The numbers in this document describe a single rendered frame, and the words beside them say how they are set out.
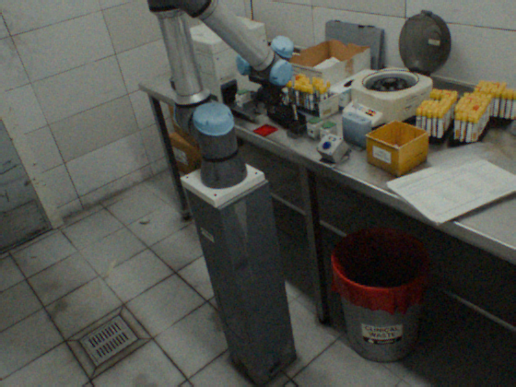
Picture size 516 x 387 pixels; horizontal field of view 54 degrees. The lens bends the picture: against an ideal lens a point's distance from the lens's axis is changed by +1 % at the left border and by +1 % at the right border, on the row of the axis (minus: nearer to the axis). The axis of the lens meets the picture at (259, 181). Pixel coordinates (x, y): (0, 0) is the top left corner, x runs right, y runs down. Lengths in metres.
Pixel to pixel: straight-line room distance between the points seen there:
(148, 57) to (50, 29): 0.61
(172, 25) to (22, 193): 1.95
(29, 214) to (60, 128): 0.54
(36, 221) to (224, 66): 1.74
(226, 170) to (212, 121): 0.16
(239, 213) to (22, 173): 1.86
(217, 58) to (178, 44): 0.52
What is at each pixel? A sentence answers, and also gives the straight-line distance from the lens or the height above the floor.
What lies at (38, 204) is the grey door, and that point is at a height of 0.21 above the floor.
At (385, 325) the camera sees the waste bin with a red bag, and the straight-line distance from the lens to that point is 1.96.
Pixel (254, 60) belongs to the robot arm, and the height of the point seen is 1.24.
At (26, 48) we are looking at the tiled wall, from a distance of 3.09.
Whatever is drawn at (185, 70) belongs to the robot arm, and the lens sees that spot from 1.54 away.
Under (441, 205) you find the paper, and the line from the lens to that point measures 1.42.
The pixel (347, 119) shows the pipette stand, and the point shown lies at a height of 0.97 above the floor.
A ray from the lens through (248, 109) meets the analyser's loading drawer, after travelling 2.00.
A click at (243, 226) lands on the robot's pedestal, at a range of 1.60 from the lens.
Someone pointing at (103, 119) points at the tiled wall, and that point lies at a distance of 3.31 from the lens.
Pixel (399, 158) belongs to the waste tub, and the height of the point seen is 0.94.
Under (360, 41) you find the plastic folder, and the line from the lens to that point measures 2.26.
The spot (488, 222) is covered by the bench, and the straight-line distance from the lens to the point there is 1.40.
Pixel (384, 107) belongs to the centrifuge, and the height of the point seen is 0.95.
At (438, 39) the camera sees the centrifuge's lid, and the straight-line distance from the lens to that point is 2.00.
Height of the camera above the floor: 1.72
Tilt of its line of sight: 32 degrees down
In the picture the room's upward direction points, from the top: 10 degrees counter-clockwise
